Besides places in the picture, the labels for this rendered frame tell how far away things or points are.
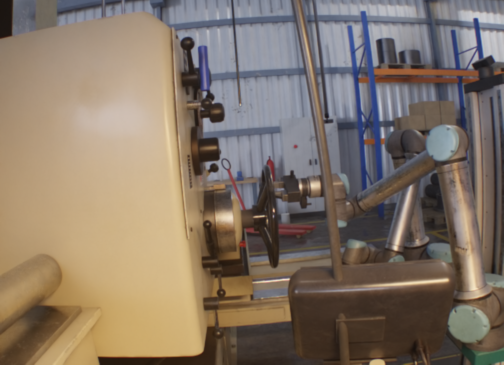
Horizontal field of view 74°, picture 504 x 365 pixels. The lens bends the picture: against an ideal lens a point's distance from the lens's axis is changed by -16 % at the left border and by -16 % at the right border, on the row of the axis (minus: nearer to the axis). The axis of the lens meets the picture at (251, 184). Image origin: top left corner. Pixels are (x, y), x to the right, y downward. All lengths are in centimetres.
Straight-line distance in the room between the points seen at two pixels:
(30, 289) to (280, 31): 873
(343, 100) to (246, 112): 225
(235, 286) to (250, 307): 27
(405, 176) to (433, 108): 713
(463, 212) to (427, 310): 56
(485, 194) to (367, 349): 116
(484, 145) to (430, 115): 675
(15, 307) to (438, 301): 83
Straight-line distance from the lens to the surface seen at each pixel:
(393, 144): 190
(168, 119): 88
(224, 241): 134
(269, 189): 127
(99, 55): 95
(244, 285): 190
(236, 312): 214
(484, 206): 188
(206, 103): 107
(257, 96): 887
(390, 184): 157
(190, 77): 100
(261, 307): 214
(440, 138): 129
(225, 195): 135
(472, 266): 135
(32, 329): 90
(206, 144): 113
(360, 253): 179
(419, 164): 151
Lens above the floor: 155
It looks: 5 degrees down
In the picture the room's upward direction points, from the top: 5 degrees counter-clockwise
